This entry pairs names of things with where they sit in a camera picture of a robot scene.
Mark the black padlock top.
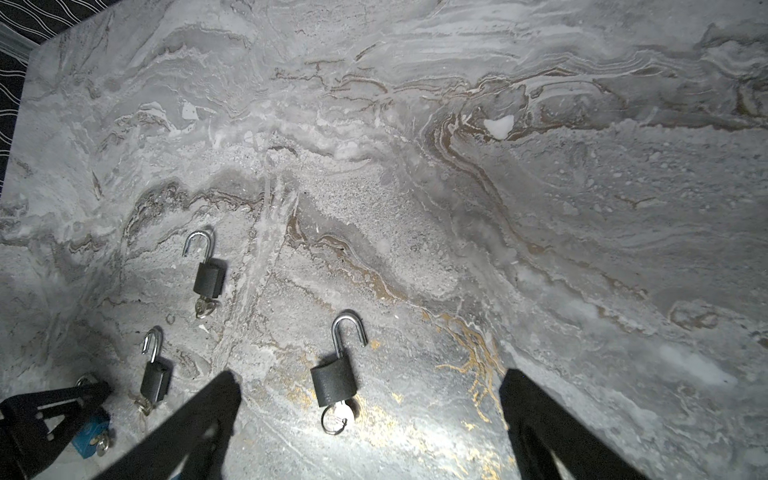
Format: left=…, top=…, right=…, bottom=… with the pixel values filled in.
left=182, top=230, right=225, bottom=319

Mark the black padlock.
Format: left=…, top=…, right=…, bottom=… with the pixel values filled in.
left=310, top=309, right=369, bottom=436
left=182, top=230, right=225, bottom=319
left=136, top=326, right=171, bottom=416

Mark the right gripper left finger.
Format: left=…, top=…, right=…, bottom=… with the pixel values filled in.
left=98, top=370, right=242, bottom=479

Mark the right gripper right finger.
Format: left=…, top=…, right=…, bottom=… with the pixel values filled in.
left=499, top=369, right=645, bottom=479

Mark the blue padlock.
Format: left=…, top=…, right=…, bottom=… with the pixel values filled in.
left=71, top=406, right=112, bottom=459

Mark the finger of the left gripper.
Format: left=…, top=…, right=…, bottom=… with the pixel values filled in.
left=1, top=381, right=112, bottom=479

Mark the black padlock right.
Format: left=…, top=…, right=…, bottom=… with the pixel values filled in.
left=310, top=309, right=369, bottom=436

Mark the black padlock middle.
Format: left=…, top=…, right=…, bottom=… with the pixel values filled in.
left=136, top=326, right=171, bottom=416

